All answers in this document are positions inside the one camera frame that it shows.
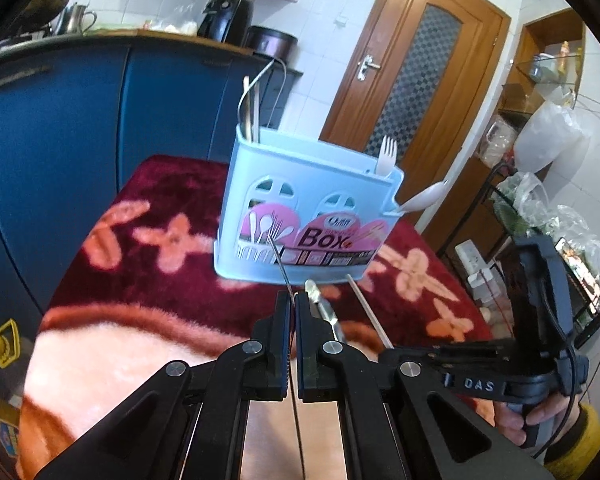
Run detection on blue lower cabinets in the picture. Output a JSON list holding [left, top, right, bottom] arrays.
[[0, 35, 302, 322]]

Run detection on wooden shelf unit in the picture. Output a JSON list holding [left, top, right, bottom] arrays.
[[424, 7, 589, 262]]

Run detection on large white plastic bag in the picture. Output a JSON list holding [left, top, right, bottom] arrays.
[[513, 99, 594, 172]]

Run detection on person's right forearm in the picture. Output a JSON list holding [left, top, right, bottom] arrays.
[[544, 404, 600, 467]]

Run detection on dark rice cooker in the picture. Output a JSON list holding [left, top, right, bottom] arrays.
[[243, 24, 300, 61]]

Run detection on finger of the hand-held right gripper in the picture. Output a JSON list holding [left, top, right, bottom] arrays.
[[379, 344, 451, 375]]

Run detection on white plastic spoon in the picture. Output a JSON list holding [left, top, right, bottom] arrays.
[[397, 179, 450, 214]]

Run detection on person's right hand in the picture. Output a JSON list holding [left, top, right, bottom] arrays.
[[494, 394, 582, 447]]

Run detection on white plastic fork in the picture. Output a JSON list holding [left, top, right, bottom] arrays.
[[377, 135, 399, 179]]

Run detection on wooden counter board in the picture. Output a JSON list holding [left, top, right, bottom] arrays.
[[81, 27, 254, 54]]

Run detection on metal kettle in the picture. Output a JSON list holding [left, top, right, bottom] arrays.
[[54, 3, 99, 36]]

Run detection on metal knife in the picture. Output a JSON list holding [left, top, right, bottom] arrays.
[[303, 279, 344, 342]]

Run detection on white power cable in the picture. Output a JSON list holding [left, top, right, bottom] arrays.
[[264, 58, 289, 130]]

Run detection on metal door handle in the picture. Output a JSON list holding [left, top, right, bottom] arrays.
[[357, 54, 383, 83]]

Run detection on yellow-capped oil bottle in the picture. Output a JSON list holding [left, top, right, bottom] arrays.
[[0, 316, 37, 457]]

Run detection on clear crumpled plastic bags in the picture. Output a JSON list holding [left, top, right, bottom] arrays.
[[494, 171, 600, 282]]

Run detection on clear plastic bag with food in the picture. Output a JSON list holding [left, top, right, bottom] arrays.
[[144, 14, 199, 34]]

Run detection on metal whisk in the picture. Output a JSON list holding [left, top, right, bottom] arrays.
[[236, 58, 278, 133]]

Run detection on wooden door with glass panel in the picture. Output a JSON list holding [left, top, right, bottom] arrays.
[[319, 0, 512, 242]]

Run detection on phone with lit screen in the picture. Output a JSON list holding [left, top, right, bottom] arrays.
[[553, 236, 600, 314]]

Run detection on light blue plastic utensil holder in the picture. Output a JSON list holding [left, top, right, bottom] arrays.
[[214, 124, 406, 282]]

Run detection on thin metal skewer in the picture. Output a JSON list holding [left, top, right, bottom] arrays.
[[266, 234, 307, 480]]

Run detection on red floral blanket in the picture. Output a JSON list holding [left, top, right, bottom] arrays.
[[17, 154, 496, 480]]

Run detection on metal bowl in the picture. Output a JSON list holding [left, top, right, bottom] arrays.
[[21, 0, 81, 27]]

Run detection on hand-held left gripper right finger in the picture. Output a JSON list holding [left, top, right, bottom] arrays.
[[295, 292, 556, 480]]

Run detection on black air fryer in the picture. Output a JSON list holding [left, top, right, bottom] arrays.
[[197, 0, 254, 46]]

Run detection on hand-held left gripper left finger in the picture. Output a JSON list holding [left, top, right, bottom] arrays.
[[32, 291, 295, 480]]

